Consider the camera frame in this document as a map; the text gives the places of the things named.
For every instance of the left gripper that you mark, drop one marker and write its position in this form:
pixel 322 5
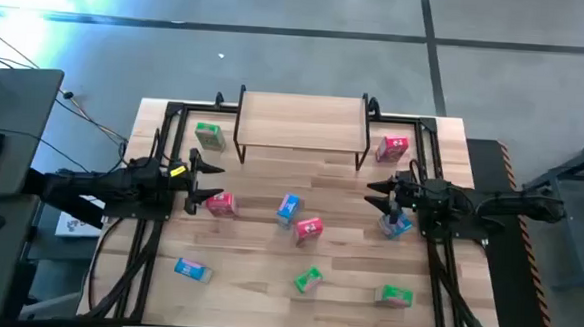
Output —
pixel 171 184

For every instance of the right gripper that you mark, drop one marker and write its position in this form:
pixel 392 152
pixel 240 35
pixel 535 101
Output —
pixel 413 197

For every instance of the red Froot Loops cereal box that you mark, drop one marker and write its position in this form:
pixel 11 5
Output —
pixel 222 205
pixel 392 149
pixel 308 229

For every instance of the blue Rice Krispies cereal box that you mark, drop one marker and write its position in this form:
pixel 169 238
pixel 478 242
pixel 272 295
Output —
pixel 402 229
pixel 288 208
pixel 191 268

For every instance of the green Apple Jacks cereal box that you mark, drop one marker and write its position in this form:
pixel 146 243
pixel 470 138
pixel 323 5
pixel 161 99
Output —
pixel 393 295
pixel 209 136
pixel 308 279

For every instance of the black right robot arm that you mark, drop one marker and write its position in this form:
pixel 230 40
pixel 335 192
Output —
pixel 500 204

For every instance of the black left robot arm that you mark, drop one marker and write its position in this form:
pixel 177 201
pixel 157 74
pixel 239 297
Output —
pixel 95 185

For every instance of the yellow tag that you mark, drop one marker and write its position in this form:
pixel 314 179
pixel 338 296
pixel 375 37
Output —
pixel 178 170

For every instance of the black table clamp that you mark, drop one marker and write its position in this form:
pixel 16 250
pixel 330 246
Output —
pixel 219 99
pixel 373 107

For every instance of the white printed box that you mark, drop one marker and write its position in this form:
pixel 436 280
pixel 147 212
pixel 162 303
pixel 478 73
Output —
pixel 76 224

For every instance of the black hazard-striped floor mat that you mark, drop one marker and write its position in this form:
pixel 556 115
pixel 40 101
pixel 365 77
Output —
pixel 506 275

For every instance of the grey metal cart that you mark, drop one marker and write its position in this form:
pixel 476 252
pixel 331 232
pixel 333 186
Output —
pixel 581 188

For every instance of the grey desk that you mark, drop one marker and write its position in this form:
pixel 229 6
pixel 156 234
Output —
pixel 14 119

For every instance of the black aluminium table frame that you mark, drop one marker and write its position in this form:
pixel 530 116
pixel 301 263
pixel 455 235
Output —
pixel 205 109

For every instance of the wooden shelf with black frame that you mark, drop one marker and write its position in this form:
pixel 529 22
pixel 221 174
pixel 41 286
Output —
pixel 301 121

